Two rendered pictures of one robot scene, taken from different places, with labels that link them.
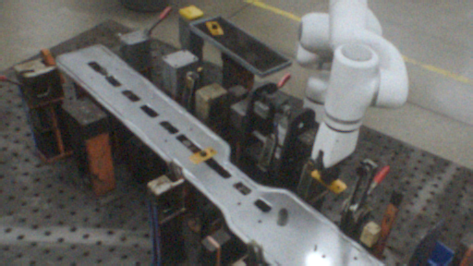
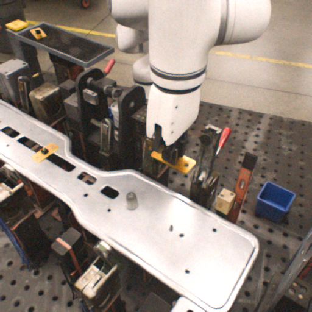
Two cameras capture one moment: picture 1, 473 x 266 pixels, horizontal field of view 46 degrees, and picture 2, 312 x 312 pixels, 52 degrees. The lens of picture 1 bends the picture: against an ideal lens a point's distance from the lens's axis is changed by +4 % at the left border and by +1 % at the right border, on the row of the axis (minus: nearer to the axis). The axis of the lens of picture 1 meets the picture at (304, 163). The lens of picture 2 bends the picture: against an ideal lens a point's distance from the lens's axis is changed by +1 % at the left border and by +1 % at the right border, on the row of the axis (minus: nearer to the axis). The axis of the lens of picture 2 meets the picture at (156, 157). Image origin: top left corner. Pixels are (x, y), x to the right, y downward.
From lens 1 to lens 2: 63 cm
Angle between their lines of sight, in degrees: 4
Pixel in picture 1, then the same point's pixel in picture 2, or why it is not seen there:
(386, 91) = (241, 11)
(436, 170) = (254, 122)
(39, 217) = not seen: outside the picture
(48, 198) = not seen: outside the picture
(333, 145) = (173, 114)
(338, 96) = (167, 36)
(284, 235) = (136, 219)
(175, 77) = (8, 84)
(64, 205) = not seen: outside the picture
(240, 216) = (88, 208)
